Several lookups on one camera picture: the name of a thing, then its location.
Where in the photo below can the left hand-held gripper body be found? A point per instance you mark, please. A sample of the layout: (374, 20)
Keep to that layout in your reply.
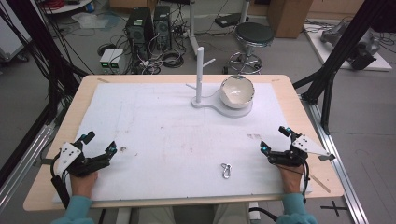
(70, 155)

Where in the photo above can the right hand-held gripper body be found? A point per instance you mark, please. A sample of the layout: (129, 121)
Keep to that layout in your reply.
(306, 144)

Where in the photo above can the person's left hand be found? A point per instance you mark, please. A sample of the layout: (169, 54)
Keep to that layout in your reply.
(82, 185)

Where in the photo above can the person's right hand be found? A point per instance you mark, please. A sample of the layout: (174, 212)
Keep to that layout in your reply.
(291, 180)

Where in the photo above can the silver carabiner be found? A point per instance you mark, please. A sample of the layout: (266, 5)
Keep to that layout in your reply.
(226, 171)

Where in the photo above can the white bowl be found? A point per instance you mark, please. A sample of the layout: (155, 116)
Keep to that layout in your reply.
(237, 92)

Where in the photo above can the white foam mat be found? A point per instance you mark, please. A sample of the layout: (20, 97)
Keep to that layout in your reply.
(174, 137)

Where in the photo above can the white power supply unit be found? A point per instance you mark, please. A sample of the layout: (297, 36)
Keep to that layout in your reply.
(106, 60)
(117, 61)

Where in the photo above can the white peg stand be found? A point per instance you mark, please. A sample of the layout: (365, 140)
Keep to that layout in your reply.
(199, 77)

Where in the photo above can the black round stool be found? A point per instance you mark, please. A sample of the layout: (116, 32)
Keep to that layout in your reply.
(253, 34)

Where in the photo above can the white platform with grey equipment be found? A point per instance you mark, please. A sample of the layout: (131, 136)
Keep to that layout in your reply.
(358, 46)

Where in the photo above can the brown cardboard box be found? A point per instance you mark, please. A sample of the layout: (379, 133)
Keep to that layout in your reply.
(289, 17)

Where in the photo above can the clear plastic sheet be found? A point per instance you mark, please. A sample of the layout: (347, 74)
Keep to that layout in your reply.
(93, 20)

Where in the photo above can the large black computer tower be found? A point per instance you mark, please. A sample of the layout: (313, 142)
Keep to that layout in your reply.
(139, 31)

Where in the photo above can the flat black box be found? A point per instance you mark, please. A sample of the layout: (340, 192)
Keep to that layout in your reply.
(229, 20)

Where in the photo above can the small black computer tower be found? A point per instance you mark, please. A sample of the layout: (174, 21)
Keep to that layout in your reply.
(162, 26)

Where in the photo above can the round white table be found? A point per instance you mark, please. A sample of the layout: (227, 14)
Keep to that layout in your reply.
(67, 6)

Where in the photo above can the white table leg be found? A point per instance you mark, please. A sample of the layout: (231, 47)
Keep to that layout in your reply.
(193, 28)

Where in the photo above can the aluminium floor rail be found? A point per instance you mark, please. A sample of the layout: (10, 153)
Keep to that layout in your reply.
(25, 161)
(339, 174)

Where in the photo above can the black metal frame stand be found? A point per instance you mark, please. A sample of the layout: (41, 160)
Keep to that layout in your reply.
(339, 62)
(46, 56)

